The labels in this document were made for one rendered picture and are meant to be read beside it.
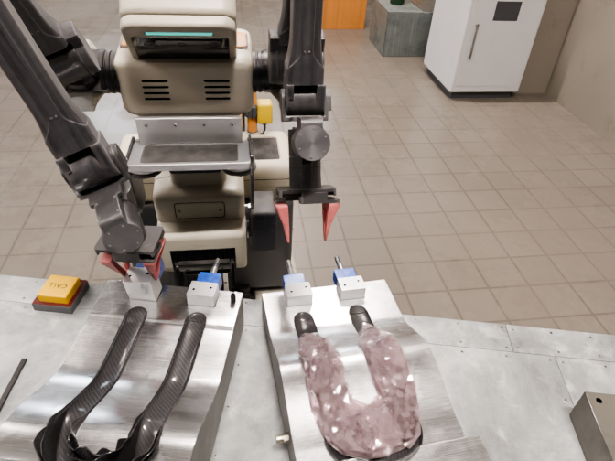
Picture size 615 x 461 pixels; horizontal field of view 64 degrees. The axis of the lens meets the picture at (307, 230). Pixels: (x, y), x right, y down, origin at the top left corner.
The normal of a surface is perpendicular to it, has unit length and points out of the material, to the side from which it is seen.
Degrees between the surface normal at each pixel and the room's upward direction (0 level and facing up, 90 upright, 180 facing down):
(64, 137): 82
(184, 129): 90
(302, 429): 12
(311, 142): 63
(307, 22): 90
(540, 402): 0
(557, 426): 0
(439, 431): 0
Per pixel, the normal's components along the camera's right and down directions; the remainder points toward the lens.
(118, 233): 0.38, 0.61
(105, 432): 0.06, -0.87
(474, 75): 0.13, 0.61
